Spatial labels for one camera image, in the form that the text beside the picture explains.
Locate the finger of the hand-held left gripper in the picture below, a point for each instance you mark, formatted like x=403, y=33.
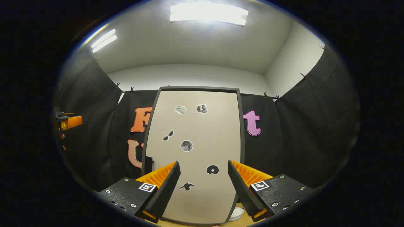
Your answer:
x=73, y=122

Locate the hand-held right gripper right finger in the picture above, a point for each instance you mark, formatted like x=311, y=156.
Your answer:
x=241, y=189

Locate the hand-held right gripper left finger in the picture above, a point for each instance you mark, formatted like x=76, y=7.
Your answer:
x=165, y=189

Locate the dark grey cabinet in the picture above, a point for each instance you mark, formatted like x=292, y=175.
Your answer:
x=199, y=88

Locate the small white object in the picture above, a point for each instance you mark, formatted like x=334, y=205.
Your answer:
x=237, y=215

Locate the small ceiling light panel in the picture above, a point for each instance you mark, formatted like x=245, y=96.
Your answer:
x=104, y=40

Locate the large ceiling light panel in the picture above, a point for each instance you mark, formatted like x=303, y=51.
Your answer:
x=208, y=14

